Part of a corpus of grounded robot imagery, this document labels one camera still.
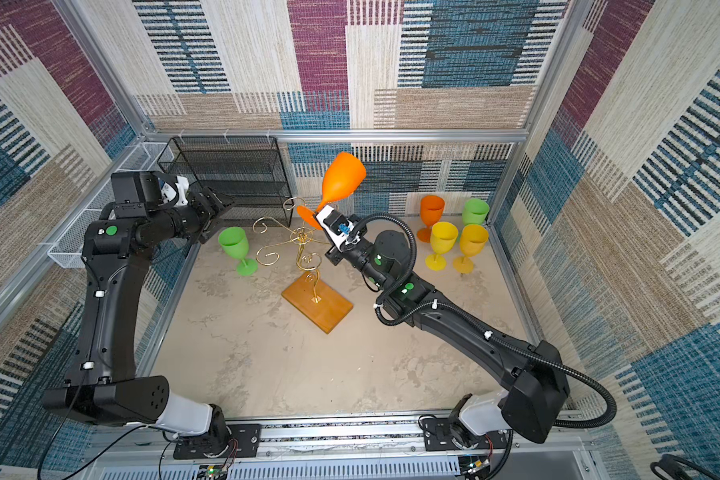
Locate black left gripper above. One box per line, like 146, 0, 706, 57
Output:
151, 188, 238, 245

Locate green wine glass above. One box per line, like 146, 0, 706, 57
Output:
218, 227, 258, 276
462, 198, 490, 226

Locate gold wire wine glass rack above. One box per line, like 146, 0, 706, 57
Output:
252, 216, 353, 334

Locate orange back wine glass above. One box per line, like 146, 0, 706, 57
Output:
296, 152, 367, 229

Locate orange wine glass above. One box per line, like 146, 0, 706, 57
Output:
296, 152, 367, 229
417, 195, 446, 243

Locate orange front wine glass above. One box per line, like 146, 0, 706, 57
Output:
417, 195, 446, 243

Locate yellow back wine glass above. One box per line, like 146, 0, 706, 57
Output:
425, 221, 459, 271

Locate yellow wine glass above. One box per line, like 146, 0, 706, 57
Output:
453, 224, 490, 274
425, 221, 459, 271

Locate yellow front wine glass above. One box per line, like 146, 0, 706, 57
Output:
453, 224, 490, 274

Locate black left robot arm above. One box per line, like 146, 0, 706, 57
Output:
42, 171, 235, 457

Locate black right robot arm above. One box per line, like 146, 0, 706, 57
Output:
326, 230, 570, 448

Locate black mesh shelf rack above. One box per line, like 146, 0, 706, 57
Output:
157, 136, 293, 227

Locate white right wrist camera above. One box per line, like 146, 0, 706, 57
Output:
316, 205, 360, 251

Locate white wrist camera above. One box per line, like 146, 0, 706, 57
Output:
316, 205, 360, 251
160, 176, 189, 208

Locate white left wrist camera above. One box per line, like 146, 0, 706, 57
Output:
160, 176, 189, 208

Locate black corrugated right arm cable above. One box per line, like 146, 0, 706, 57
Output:
347, 213, 619, 480

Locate white mesh wall basket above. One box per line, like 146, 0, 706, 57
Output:
47, 142, 165, 269

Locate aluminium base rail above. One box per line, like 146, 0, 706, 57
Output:
82, 411, 608, 479

